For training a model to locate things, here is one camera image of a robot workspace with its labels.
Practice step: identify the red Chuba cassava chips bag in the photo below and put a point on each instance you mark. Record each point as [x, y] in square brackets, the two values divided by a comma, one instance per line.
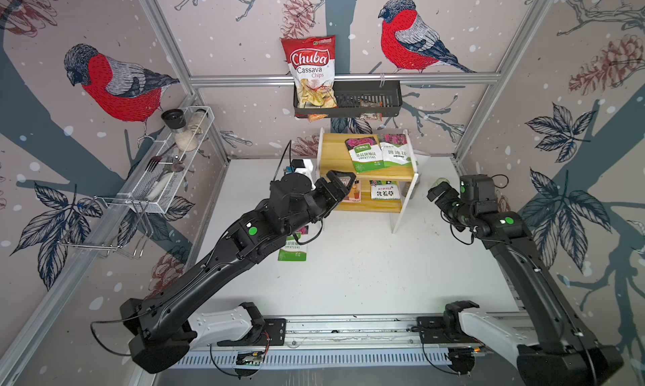
[311, 62]

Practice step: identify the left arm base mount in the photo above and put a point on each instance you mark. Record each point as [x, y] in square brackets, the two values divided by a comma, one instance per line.
[254, 329]

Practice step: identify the fork in wire rack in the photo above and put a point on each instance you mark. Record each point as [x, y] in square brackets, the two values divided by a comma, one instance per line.
[164, 157]

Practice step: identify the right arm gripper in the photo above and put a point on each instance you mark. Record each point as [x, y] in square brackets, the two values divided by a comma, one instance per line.
[449, 193]

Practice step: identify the white mimosa seed bag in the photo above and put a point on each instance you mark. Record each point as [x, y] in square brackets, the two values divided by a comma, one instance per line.
[395, 150]

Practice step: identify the green glass cup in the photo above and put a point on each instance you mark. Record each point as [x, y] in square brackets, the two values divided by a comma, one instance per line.
[441, 181]

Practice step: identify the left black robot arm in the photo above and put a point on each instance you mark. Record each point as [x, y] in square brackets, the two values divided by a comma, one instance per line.
[160, 324]

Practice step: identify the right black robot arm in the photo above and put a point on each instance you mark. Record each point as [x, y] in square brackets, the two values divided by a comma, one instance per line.
[562, 350]

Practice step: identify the white wire wall rack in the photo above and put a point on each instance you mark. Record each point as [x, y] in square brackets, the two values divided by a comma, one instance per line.
[165, 170]

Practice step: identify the wooden two-tier shelf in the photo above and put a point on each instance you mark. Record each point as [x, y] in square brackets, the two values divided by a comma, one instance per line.
[333, 155]

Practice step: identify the white seed packet lower shelf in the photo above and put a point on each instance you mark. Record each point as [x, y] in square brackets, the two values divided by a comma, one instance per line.
[385, 190]

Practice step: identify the black wall basket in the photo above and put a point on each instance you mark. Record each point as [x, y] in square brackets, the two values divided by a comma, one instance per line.
[356, 98]

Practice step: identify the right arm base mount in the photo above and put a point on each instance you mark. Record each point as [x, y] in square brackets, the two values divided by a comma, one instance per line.
[443, 330]

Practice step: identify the picture seed packet lower shelf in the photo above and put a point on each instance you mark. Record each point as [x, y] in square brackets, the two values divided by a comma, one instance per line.
[354, 195]

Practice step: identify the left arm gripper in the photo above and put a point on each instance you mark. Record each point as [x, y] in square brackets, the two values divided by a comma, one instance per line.
[332, 195]

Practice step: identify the black lid grinder bottle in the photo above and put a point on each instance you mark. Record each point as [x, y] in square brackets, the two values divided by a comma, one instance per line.
[185, 139]

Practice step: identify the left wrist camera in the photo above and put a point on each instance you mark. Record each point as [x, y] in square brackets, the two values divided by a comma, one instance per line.
[302, 166]

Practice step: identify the green seed bag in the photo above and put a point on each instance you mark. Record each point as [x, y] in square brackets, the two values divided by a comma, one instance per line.
[295, 251]
[365, 154]

